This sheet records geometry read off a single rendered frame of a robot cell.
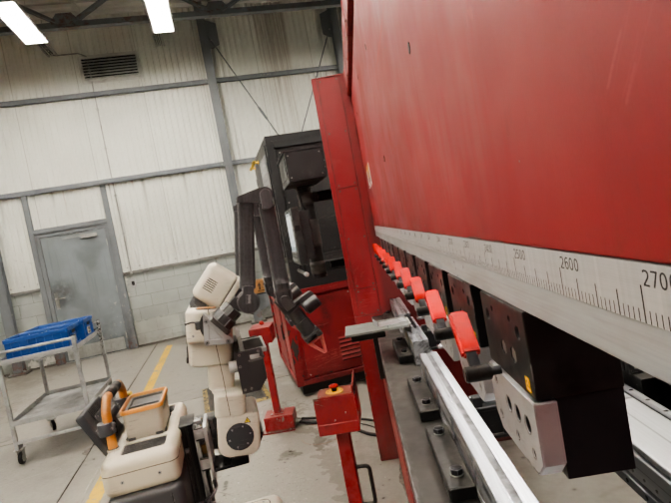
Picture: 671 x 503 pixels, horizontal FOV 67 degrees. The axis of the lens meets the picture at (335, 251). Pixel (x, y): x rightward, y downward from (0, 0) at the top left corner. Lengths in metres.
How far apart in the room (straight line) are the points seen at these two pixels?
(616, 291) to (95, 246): 9.14
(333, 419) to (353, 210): 1.36
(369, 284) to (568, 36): 2.71
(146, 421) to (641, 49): 1.95
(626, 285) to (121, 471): 1.79
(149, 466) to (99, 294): 7.53
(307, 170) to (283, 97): 6.50
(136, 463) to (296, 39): 8.79
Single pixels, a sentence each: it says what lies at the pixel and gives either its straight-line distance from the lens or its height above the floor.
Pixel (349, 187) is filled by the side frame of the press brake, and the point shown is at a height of 1.65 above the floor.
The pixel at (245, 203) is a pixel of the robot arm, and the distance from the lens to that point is 1.81.
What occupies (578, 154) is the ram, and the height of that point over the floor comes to 1.46.
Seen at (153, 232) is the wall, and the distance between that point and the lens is 9.21.
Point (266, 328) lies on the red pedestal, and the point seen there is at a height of 0.79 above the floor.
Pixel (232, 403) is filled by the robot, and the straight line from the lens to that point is 2.03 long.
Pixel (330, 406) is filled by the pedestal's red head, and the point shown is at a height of 0.77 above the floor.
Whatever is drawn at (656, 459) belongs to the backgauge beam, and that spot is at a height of 0.98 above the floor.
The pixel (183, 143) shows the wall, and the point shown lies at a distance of 9.34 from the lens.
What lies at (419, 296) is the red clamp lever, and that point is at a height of 1.28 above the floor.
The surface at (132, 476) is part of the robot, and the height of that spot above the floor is 0.75.
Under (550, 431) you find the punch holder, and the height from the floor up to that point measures 1.23.
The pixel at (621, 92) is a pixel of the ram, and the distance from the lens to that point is 0.29.
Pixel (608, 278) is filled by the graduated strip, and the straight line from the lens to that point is 0.33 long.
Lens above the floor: 1.45
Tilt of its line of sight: 3 degrees down
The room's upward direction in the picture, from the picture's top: 10 degrees counter-clockwise
